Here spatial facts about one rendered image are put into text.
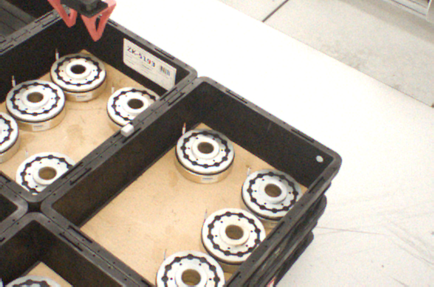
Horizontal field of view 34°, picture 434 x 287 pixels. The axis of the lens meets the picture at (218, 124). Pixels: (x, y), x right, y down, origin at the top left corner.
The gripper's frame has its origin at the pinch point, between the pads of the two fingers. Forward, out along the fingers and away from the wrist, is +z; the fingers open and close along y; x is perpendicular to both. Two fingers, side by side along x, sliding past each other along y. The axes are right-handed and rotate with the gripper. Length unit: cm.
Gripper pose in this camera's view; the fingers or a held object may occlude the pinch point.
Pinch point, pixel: (84, 28)
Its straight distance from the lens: 129.5
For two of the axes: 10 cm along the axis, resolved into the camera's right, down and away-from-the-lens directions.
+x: 6.0, -5.4, 5.9
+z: -0.5, 7.1, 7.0
